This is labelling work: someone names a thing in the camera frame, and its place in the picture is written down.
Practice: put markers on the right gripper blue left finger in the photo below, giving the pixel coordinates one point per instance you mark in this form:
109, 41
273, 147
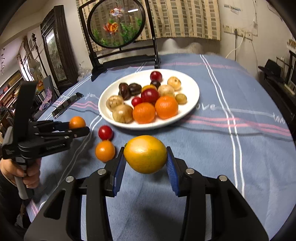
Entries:
115, 170

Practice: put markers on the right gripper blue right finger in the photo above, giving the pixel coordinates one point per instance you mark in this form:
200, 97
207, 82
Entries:
176, 171

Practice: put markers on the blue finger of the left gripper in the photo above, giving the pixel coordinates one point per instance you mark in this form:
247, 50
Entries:
54, 134
53, 125

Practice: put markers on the small orange tangerine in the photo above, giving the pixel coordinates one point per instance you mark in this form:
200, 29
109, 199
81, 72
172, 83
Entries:
77, 122
105, 151

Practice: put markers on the yellow-green orange fruit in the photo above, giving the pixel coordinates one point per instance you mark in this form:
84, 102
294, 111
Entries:
145, 154

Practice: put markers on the small red cherry tomato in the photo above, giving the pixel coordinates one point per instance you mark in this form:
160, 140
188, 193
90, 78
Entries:
105, 133

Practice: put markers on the tan round fruit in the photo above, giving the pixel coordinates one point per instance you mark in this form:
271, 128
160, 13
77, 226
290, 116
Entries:
114, 101

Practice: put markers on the striped beige pepino fruit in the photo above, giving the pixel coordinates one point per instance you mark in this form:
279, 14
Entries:
123, 114

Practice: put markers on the large orange mandarin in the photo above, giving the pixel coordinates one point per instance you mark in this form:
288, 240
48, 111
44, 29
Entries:
166, 107
144, 113

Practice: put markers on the dark brown mangosteen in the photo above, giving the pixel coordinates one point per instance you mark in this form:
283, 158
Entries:
124, 91
156, 76

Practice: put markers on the small olive longan fruit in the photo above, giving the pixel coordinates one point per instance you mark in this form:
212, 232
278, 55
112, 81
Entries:
181, 99

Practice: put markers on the large red plum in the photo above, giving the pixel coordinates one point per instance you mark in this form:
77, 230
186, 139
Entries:
150, 96

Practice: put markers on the dark purple small plum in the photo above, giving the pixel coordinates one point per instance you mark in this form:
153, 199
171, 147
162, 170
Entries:
135, 89

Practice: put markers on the pale cream round fruit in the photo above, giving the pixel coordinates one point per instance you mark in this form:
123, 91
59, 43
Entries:
166, 90

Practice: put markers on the orange yellow small fruit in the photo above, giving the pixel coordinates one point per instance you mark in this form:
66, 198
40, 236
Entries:
148, 87

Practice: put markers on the speckled beige passion fruit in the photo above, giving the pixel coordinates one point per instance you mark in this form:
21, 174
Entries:
175, 83

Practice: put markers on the dark purple plum front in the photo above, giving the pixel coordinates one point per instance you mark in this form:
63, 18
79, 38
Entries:
155, 83

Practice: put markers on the person left hand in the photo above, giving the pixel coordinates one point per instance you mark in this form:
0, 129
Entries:
31, 178

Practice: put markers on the black smartphone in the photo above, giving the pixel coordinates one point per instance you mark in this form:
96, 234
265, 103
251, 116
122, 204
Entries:
66, 104

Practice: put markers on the standing fan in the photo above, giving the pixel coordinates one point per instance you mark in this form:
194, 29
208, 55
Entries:
34, 68

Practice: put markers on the blue striped tablecloth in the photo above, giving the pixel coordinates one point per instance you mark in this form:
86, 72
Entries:
235, 130

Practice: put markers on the white oval plate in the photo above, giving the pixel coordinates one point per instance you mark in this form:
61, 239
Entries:
189, 88

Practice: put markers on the goldfish round screen ornament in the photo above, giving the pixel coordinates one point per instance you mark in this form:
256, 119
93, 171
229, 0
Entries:
110, 27

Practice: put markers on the black desk shelf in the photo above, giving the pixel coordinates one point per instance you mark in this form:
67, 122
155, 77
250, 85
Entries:
282, 95

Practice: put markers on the black hat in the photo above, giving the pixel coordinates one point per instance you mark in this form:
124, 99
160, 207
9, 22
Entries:
271, 68

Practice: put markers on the checked beige curtain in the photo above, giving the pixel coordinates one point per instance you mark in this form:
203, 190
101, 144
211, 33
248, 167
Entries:
192, 19

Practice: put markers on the dark framed wall painting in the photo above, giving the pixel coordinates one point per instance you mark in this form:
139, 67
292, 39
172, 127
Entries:
58, 49

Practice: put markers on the wall power strip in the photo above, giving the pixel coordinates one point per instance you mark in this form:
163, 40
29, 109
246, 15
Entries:
238, 31

